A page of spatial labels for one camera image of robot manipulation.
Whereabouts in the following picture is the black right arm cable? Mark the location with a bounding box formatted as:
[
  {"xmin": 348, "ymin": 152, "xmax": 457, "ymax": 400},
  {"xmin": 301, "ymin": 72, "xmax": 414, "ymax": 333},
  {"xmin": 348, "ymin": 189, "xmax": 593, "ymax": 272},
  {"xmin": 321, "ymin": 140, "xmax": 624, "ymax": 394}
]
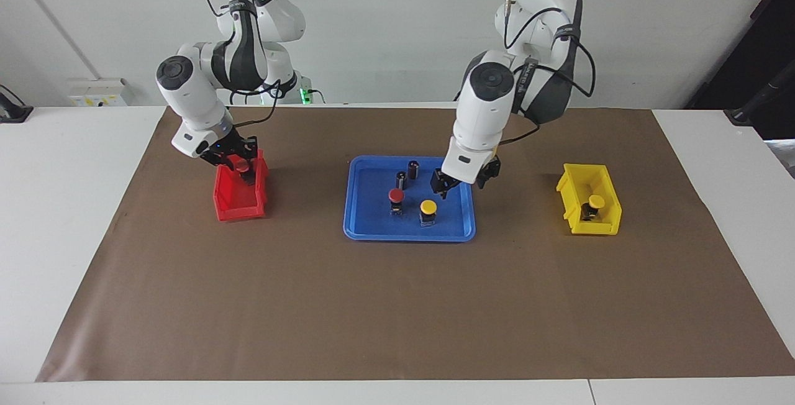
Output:
[{"xmin": 202, "ymin": 0, "xmax": 284, "ymax": 130}]

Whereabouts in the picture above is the blue plastic tray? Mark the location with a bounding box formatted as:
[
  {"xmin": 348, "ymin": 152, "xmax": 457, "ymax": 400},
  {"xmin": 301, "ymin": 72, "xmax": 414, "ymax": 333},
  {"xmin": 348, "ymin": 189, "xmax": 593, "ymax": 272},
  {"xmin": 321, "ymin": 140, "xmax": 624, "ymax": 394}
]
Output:
[{"xmin": 343, "ymin": 155, "xmax": 477, "ymax": 243}]

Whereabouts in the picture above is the white wall socket box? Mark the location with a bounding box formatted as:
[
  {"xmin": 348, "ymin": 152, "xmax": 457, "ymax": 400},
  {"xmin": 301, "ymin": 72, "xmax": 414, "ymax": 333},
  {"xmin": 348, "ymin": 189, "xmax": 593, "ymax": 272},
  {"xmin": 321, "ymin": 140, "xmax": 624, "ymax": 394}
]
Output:
[{"xmin": 67, "ymin": 78, "xmax": 130, "ymax": 107}]

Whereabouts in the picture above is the yellow plastic bin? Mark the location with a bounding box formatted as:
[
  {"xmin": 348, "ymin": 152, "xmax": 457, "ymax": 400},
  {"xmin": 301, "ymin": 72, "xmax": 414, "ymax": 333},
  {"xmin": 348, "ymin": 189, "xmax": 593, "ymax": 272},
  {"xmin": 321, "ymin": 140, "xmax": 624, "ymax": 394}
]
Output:
[{"xmin": 556, "ymin": 163, "xmax": 622, "ymax": 235}]

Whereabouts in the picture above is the red plastic bin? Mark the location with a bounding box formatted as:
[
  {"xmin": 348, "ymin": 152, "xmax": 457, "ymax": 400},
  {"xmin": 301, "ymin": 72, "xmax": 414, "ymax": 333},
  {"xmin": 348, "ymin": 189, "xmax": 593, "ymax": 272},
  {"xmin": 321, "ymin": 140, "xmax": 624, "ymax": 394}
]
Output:
[{"xmin": 213, "ymin": 150, "xmax": 270, "ymax": 222}]

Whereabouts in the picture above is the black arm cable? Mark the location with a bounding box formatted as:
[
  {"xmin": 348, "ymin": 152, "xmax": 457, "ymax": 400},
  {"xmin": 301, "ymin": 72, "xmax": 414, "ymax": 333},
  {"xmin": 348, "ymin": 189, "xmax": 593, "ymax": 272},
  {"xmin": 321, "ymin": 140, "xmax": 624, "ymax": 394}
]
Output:
[
  {"xmin": 202, "ymin": 0, "xmax": 284, "ymax": 130},
  {"xmin": 499, "ymin": 0, "xmax": 597, "ymax": 146}
]

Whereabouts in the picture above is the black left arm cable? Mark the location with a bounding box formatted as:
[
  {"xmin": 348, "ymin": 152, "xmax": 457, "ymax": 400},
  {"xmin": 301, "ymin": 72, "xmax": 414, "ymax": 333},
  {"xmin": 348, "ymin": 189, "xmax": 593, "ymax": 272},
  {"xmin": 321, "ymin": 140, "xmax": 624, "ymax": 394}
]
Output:
[{"xmin": 499, "ymin": 0, "xmax": 597, "ymax": 146}]

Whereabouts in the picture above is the black clamp mount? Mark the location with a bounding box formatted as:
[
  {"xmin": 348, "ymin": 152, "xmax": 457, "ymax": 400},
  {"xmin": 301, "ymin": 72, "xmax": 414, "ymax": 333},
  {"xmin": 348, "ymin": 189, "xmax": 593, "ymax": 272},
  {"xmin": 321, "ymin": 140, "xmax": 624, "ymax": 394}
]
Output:
[{"xmin": 0, "ymin": 85, "xmax": 34, "ymax": 124}]

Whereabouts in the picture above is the brown paper mat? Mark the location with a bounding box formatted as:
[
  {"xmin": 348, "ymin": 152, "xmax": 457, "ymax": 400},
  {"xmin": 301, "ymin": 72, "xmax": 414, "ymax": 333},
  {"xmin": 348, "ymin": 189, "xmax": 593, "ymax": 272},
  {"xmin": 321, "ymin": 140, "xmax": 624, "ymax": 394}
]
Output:
[{"xmin": 36, "ymin": 106, "xmax": 795, "ymax": 383}]

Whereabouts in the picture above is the black backdrop panel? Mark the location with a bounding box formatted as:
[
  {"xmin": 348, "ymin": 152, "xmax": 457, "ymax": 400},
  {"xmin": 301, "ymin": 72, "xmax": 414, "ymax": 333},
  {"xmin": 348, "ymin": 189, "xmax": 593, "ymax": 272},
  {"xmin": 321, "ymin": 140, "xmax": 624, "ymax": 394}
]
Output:
[{"xmin": 685, "ymin": 0, "xmax": 795, "ymax": 140}]

